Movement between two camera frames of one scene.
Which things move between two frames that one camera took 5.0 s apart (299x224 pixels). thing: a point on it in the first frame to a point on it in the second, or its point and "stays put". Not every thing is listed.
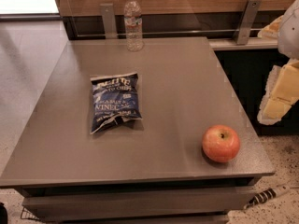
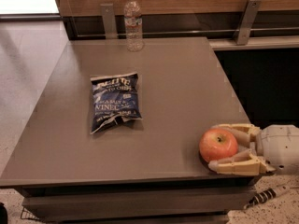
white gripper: (290, 32) to (280, 148)
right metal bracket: (248, 21) stays put
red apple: (220, 144) stays put
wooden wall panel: (76, 0) stays put
